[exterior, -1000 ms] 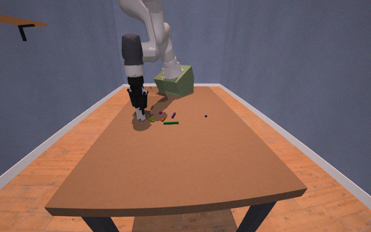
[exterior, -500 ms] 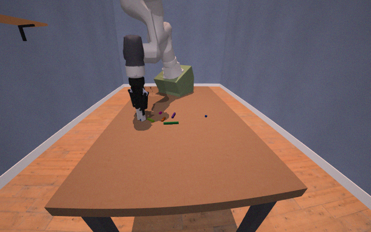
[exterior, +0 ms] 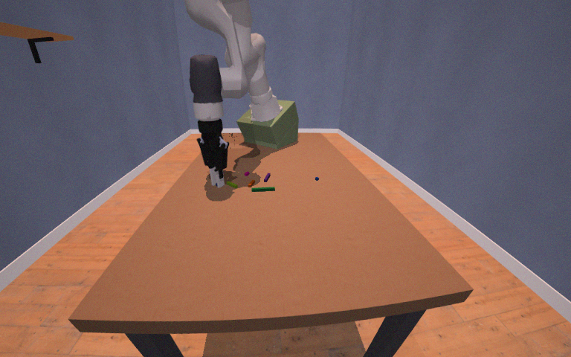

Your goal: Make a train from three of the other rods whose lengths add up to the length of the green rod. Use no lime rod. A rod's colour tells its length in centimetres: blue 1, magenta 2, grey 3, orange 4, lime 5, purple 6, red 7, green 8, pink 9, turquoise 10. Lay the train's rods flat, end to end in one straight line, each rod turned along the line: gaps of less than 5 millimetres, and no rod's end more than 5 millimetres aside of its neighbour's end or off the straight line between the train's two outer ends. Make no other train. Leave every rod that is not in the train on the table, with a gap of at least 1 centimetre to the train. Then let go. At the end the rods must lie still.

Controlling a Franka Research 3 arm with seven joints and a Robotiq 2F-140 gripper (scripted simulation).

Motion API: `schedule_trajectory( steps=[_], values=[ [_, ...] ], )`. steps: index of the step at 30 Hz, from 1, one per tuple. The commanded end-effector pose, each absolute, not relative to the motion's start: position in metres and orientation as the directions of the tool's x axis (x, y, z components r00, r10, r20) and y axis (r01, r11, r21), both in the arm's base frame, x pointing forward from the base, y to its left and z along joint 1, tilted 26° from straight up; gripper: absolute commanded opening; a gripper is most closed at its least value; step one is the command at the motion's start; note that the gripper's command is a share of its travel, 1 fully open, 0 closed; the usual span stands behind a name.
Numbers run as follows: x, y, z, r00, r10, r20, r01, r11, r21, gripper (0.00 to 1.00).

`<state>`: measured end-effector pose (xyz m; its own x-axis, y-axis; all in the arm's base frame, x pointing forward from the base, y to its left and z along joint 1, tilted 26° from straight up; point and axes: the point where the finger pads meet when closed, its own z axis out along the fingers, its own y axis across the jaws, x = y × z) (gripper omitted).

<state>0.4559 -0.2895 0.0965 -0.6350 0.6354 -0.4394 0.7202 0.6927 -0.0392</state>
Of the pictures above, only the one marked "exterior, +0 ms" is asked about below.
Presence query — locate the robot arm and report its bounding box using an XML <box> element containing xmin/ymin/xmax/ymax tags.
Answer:
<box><xmin>184</xmin><ymin>0</ymin><xmax>283</xmax><ymax>122</ymax></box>

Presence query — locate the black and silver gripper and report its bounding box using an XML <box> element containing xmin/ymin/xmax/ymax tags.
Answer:
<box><xmin>197</xmin><ymin>119</ymin><xmax>229</xmax><ymax>188</ymax></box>

